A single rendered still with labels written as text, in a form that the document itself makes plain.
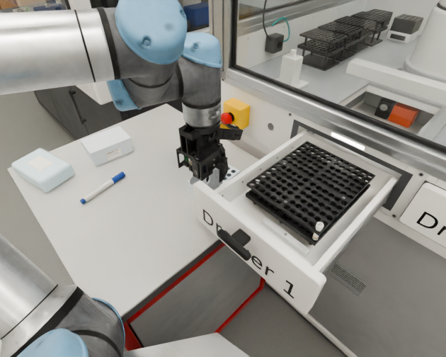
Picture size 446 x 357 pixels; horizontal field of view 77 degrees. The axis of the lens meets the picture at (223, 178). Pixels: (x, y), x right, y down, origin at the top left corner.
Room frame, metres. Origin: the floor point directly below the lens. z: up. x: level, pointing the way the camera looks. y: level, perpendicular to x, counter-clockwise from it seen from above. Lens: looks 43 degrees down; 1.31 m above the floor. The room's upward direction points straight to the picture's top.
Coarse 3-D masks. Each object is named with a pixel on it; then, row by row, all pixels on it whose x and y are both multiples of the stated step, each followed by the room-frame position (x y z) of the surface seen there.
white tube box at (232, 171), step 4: (228, 164) 0.60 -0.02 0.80; (228, 168) 0.59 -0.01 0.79; (232, 168) 0.59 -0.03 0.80; (228, 172) 0.57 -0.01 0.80; (232, 172) 0.58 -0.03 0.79; (236, 172) 0.57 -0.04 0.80; (228, 176) 0.55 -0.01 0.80; (232, 176) 0.55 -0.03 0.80; (188, 180) 0.54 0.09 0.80; (224, 180) 0.55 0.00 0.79; (228, 180) 0.54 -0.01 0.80; (188, 184) 0.53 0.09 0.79; (188, 188) 0.53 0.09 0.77; (192, 188) 0.52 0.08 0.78; (192, 192) 0.52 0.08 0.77
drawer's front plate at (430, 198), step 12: (420, 192) 0.38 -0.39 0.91; (432, 192) 0.37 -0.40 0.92; (444, 192) 0.37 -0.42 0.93; (420, 204) 0.38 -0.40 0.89; (432, 204) 0.36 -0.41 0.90; (444, 204) 0.35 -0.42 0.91; (408, 216) 0.38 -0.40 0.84; (420, 216) 0.37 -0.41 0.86; (444, 216) 0.34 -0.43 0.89; (420, 228) 0.36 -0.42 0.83; (444, 240) 0.33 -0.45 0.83
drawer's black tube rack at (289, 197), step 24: (312, 144) 0.56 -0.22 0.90; (288, 168) 0.47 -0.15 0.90; (312, 168) 0.47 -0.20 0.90; (336, 168) 0.47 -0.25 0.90; (360, 168) 0.47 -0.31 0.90; (288, 192) 0.40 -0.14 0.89; (312, 192) 0.42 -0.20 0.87; (336, 192) 0.40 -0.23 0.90; (360, 192) 0.42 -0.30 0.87; (288, 216) 0.36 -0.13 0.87; (312, 216) 0.36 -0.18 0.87; (336, 216) 0.33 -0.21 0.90; (312, 240) 0.30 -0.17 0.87
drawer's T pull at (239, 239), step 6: (222, 234) 0.28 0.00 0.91; (228, 234) 0.28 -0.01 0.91; (234, 234) 0.28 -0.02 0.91; (240, 234) 0.28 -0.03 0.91; (246, 234) 0.28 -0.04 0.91; (222, 240) 0.28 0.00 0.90; (228, 240) 0.27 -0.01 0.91; (234, 240) 0.27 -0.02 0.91; (240, 240) 0.27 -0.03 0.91; (246, 240) 0.27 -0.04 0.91; (234, 246) 0.26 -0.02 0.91; (240, 246) 0.26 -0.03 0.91; (240, 252) 0.25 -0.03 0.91; (246, 252) 0.25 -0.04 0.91; (246, 258) 0.24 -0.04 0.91
